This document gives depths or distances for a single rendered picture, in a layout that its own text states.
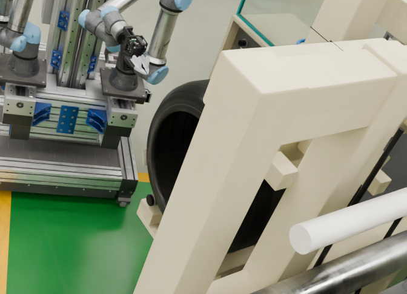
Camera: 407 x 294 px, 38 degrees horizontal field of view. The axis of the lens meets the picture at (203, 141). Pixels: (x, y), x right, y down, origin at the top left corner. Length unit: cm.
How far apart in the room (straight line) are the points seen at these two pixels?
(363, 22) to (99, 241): 189
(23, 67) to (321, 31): 152
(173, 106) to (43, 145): 155
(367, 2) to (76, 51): 162
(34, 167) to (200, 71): 204
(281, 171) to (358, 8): 78
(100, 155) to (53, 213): 41
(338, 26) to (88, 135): 169
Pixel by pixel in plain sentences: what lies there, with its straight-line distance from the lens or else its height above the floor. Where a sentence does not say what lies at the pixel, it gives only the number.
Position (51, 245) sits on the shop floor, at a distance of 317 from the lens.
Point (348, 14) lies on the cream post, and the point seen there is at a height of 177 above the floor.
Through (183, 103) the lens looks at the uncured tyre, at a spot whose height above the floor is 136.
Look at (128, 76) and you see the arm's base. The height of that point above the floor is 80.
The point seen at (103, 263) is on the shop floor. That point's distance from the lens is 315.
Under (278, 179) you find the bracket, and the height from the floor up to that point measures 167.
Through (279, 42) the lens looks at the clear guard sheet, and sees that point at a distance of 264.
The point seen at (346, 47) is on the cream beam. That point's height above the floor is 178.
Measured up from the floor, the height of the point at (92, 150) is 21.
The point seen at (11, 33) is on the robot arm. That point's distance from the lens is 276.
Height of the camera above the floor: 241
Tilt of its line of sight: 36 degrees down
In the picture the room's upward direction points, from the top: 22 degrees clockwise
